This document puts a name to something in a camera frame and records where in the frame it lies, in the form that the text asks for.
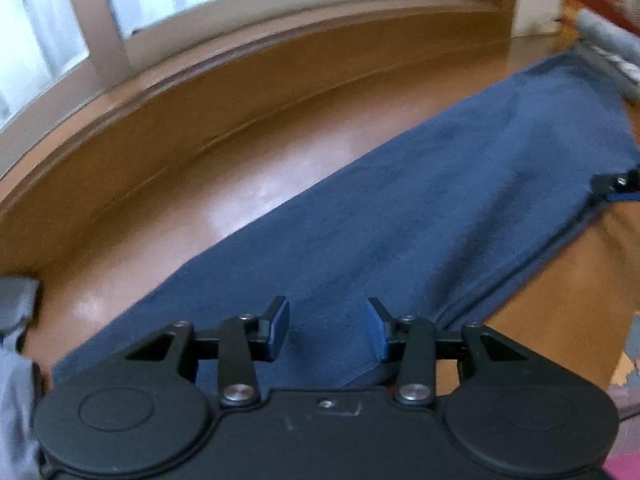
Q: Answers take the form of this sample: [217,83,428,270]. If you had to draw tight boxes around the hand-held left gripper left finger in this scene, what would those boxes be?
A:
[122,296,292,407]

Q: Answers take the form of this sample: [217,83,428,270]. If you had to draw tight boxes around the folded light blue garment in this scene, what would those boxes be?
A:
[572,7,640,68]

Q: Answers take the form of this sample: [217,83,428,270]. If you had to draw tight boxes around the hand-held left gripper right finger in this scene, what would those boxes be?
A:
[367,297,531,406]

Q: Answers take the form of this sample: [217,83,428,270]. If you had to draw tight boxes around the dark grey cloth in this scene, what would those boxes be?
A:
[0,275,41,333]

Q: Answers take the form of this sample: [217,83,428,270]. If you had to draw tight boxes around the person's pink clothing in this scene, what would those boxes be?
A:
[602,447,640,480]

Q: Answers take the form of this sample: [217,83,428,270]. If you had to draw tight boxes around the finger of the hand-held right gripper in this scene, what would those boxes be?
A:
[592,167,640,204]

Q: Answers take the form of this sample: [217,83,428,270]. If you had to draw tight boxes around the folded white patterned garment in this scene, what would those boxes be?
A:
[575,40,640,88]

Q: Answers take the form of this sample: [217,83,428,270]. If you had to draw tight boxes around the crumpled light blue-grey cloth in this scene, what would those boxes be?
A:
[0,330,53,480]

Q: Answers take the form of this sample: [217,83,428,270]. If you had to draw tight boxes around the navy blue fleece pants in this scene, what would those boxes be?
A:
[50,52,640,391]

